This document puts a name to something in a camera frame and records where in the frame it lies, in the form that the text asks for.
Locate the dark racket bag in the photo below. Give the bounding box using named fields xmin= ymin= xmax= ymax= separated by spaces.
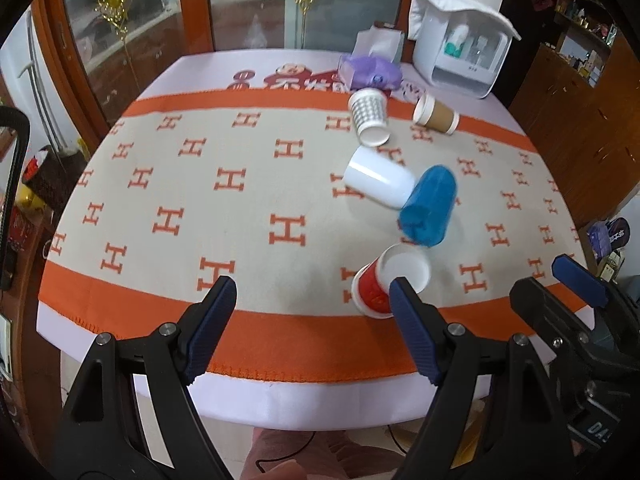
xmin=585 ymin=217 xmax=634 ymax=272

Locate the white countertop cup cabinet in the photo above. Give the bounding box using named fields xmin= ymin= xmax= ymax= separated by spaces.
xmin=412 ymin=7 xmax=512 ymax=99

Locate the white printed tablecloth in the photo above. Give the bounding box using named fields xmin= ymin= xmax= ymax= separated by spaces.
xmin=36 ymin=49 xmax=593 ymax=431

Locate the white refrigerator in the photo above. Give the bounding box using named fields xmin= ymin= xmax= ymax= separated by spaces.
xmin=0 ymin=10 xmax=67 ymax=161

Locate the wooden glass door cabinet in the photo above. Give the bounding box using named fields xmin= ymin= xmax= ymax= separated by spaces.
xmin=30 ymin=0 xmax=471 ymax=128

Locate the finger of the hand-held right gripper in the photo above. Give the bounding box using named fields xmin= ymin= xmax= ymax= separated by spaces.
xmin=552 ymin=254 xmax=640 ymax=312
xmin=509 ymin=277 xmax=597 ymax=362

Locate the black floor cable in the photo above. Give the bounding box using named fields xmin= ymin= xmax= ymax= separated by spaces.
xmin=254 ymin=424 xmax=427 ymax=476

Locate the brown paper cup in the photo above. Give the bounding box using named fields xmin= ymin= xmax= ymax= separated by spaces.
xmin=412 ymin=92 xmax=460 ymax=136

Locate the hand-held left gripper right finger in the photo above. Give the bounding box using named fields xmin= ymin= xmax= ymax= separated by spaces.
xmin=389 ymin=277 xmax=577 ymax=480

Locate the wooden shelf cabinet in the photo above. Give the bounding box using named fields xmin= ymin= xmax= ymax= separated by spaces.
xmin=504 ymin=0 xmax=640 ymax=231

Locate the white dotted paper cup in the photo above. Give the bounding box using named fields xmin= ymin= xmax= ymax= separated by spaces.
xmin=348 ymin=88 xmax=392 ymax=149

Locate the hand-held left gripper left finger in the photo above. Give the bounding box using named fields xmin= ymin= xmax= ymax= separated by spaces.
xmin=47 ymin=275 xmax=238 ymax=480

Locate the purple tissue pack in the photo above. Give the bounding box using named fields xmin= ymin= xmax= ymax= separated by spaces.
xmin=337 ymin=54 xmax=404 ymax=91

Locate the dark woven basket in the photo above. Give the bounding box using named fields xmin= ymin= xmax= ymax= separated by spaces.
xmin=20 ymin=144 xmax=89 ymax=212

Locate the white tissue box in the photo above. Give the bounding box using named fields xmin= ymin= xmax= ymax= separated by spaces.
xmin=350 ymin=23 xmax=405 ymax=63

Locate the orange beige patterned blanket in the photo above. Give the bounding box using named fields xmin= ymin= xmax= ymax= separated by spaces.
xmin=42 ymin=87 xmax=592 ymax=379

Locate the black chair frame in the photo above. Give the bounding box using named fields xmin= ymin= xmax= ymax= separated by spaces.
xmin=0 ymin=105 xmax=32 ymax=292

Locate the plain white cup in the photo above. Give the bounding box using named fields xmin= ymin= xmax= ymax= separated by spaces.
xmin=343 ymin=146 xmax=417 ymax=210

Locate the blue plastic cup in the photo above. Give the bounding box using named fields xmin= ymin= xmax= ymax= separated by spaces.
xmin=398 ymin=164 xmax=458 ymax=248

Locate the red paper cup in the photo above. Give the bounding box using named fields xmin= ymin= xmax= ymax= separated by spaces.
xmin=352 ymin=243 xmax=432 ymax=320

